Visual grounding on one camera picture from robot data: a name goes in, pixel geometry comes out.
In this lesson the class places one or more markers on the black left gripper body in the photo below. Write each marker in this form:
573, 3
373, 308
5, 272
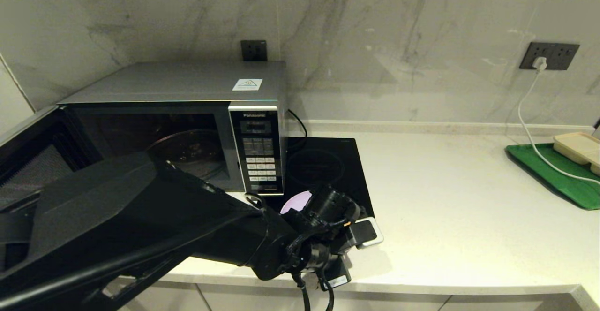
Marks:
335, 271

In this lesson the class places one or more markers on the lilac round plate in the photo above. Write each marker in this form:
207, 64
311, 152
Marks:
296, 202

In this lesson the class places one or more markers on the microwave door with dark glass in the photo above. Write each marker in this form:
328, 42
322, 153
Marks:
28, 161

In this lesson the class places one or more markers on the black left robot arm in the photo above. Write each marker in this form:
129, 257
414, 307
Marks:
140, 217

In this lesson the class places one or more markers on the silver Panasonic microwave oven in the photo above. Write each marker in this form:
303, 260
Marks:
187, 81

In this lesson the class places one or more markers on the grey cabinet front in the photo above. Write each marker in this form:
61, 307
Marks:
159, 297
506, 304
375, 301

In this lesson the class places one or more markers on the black induction cooktop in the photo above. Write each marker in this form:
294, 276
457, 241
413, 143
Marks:
323, 165

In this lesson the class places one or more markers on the white triangle warning sticker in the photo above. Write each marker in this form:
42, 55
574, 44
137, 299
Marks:
247, 84

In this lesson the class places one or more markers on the green plastic tray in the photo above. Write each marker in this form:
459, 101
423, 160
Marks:
567, 191

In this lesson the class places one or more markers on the beige lunch container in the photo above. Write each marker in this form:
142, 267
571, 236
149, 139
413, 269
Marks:
576, 147

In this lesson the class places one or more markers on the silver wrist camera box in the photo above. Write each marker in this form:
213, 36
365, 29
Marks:
368, 233

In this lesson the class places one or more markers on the small dark wall socket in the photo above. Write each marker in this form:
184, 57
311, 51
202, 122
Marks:
254, 50

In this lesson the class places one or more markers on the wide dark wall socket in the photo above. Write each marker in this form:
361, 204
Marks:
562, 56

